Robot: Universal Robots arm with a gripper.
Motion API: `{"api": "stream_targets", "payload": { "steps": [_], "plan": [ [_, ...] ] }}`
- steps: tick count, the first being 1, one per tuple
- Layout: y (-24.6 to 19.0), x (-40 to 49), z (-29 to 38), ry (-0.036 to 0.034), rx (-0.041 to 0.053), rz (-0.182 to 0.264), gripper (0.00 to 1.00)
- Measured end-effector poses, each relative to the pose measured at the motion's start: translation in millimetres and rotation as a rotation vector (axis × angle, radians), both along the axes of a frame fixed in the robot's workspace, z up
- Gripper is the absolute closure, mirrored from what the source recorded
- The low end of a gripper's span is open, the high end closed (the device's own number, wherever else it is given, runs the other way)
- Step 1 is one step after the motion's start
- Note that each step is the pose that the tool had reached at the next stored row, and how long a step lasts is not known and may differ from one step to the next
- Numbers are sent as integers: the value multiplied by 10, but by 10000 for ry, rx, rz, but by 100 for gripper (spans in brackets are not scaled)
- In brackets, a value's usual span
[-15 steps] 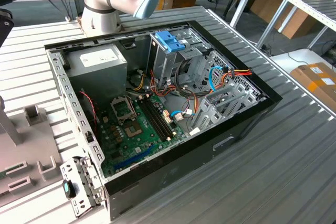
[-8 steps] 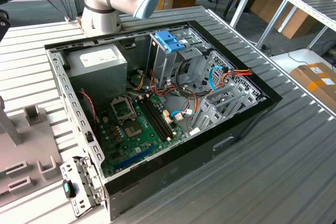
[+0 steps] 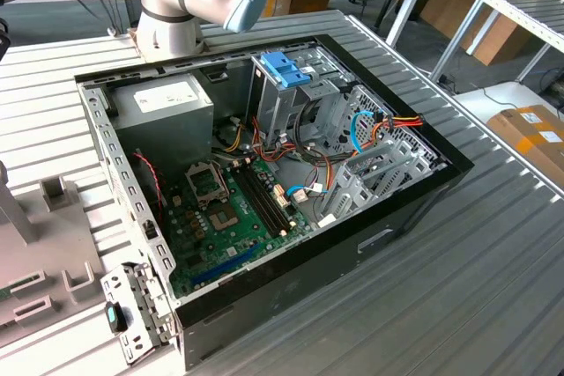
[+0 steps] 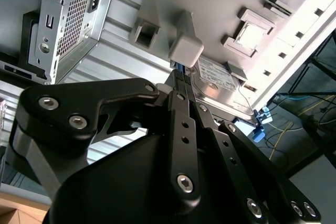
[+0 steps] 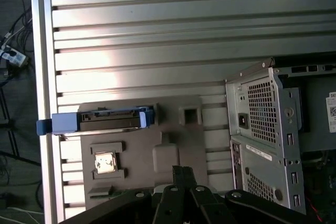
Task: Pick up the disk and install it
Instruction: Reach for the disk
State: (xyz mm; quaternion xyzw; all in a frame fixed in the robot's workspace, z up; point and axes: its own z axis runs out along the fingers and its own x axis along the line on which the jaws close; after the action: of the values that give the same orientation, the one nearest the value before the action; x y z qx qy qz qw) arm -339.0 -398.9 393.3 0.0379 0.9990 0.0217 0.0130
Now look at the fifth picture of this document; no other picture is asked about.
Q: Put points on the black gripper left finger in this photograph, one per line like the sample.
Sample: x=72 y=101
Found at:
x=168 y=205

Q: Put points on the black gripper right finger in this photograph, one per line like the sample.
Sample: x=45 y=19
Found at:
x=204 y=208

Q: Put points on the hard disk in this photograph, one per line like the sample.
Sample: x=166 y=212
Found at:
x=110 y=124

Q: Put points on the green RAM stick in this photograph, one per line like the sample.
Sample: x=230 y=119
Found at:
x=123 y=192

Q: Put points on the grey parts rack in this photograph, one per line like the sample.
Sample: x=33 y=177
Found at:
x=141 y=142

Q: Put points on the black PC case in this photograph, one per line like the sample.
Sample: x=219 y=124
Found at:
x=262 y=161

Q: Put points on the silver CPU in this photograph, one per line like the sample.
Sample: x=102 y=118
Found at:
x=105 y=163

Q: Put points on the green motherboard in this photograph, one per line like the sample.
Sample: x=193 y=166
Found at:
x=329 y=195

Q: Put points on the grey power supply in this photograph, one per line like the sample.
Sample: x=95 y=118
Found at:
x=315 y=119

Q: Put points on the white power strip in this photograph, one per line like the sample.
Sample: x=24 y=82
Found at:
x=14 y=56

